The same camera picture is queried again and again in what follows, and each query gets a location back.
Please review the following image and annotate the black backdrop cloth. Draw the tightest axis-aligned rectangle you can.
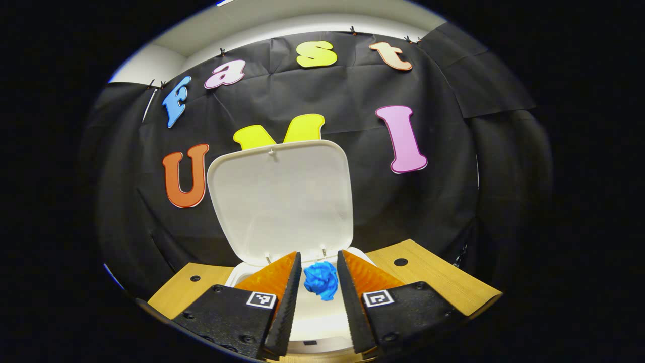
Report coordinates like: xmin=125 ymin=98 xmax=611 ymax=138
xmin=81 ymin=23 xmax=552 ymax=298

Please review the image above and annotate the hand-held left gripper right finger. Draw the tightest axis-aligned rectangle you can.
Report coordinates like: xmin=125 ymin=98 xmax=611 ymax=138
xmin=336 ymin=249 xmax=469 ymax=355

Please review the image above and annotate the white desktop garbage bin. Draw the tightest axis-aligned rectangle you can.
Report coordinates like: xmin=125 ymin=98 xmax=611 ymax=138
xmin=207 ymin=140 xmax=378 ymax=356

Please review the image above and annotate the blue paper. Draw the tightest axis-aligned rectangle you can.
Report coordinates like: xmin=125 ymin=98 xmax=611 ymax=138
xmin=303 ymin=261 xmax=339 ymax=302

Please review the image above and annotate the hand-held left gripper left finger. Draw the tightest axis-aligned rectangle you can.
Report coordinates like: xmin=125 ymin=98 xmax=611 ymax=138
xmin=173 ymin=251 xmax=302 ymax=360

